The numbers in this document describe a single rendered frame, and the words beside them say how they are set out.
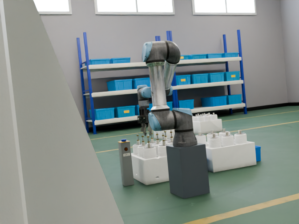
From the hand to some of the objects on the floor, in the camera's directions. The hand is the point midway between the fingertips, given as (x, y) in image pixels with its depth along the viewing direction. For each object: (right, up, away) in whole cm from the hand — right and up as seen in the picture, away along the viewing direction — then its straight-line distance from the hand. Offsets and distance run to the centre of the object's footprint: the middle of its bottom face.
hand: (148, 134), depth 263 cm
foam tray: (+10, -34, +16) cm, 38 cm away
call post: (-14, -36, -1) cm, 39 cm away
